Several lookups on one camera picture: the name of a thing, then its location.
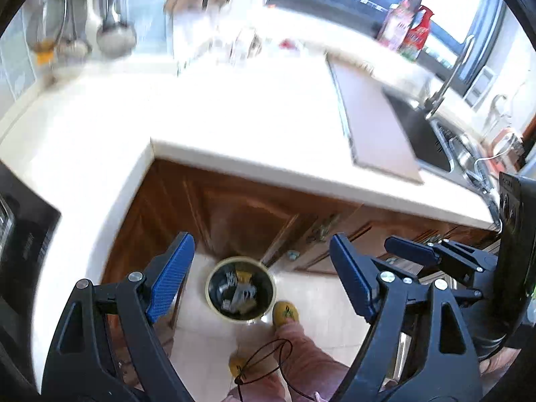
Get chrome kitchen faucet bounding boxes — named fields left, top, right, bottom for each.
left=423, top=35, right=475, bottom=120

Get round yellow-rimmed trash bin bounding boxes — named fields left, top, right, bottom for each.
left=204, top=256, right=276, bottom=324

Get stainless steel sink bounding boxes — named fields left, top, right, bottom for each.
left=382, top=88, right=501, bottom=229

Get wooden cutting board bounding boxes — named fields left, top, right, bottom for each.
left=327, top=56, right=423, bottom=184

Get round cabinet knob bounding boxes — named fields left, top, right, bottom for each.
left=286, top=250, right=300, bottom=260

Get pink trouser legs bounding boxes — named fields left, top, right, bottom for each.
left=241, top=320, right=349, bottom=401

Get right yellow slipper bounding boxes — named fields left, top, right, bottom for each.
left=273, top=300, right=299, bottom=329

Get yellow slipper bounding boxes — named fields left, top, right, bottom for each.
left=228, top=355, right=248, bottom=380
left=273, top=300, right=299, bottom=329

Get left yellow slipper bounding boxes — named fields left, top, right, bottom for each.
left=228, top=355, right=248, bottom=380

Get wooden corner cabinet door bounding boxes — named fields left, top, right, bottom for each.
left=102, top=160, right=217, bottom=284

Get red detergent bottle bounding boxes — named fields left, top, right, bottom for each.
left=398, top=5, right=433, bottom=62

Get pink dish soap bottle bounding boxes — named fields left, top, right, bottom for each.
left=377, top=0, right=415, bottom=51

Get hanging strainer spoon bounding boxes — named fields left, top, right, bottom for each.
left=56, top=0, right=92, bottom=62

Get hanging steel ladle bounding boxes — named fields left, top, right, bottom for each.
left=96, top=0, right=137, bottom=59

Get thin black cable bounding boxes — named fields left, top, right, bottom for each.
left=232, top=337, right=317, bottom=402

